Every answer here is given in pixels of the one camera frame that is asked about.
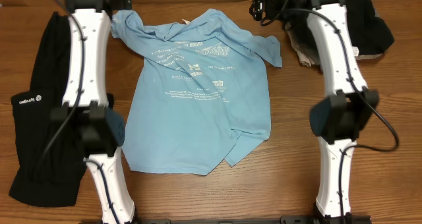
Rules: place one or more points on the grey folded garment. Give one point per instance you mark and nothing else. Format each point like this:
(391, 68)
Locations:
(369, 56)

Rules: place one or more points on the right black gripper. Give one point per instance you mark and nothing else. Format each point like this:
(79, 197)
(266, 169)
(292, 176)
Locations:
(258, 7)

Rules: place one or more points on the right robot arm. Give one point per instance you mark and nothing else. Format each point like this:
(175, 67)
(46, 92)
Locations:
(345, 110)

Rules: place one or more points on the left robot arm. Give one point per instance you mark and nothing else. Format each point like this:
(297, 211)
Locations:
(85, 109)

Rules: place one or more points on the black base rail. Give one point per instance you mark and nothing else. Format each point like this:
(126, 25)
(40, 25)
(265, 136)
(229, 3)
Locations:
(224, 221)

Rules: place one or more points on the black folded garment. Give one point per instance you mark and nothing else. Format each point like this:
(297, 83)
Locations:
(372, 26)

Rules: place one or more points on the beige folded garment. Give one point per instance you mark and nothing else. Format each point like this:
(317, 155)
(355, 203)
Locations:
(304, 54)

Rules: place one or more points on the light blue printed t-shirt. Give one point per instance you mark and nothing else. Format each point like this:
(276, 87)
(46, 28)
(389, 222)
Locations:
(202, 96)

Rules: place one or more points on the black garment with white logo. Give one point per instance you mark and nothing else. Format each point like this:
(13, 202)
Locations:
(51, 180)

